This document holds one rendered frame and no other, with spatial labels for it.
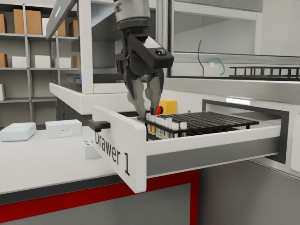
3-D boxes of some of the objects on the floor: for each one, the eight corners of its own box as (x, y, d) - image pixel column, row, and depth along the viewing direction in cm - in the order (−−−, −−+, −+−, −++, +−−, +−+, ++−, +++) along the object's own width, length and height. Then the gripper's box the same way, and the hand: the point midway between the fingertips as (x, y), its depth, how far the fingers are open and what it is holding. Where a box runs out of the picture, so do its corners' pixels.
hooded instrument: (85, 261, 140) (71, -105, 114) (53, 159, 306) (44, 1, 280) (251, 211, 191) (267, -50, 165) (146, 147, 357) (146, 12, 331)
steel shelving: (-66, 148, 351) (-86, -8, 321) (-53, 140, 396) (-69, 2, 366) (176, 128, 478) (178, 15, 448) (165, 123, 523) (166, 20, 494)
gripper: (143, 25, 64) (153, 110, 68) (104, 27, 59) (117, 118, 63) (161, 18, 56) (171, 114, 61) (118, 20, 52) (132, 123, 56)
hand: (149, 111), depth 59 cm, fingers closed
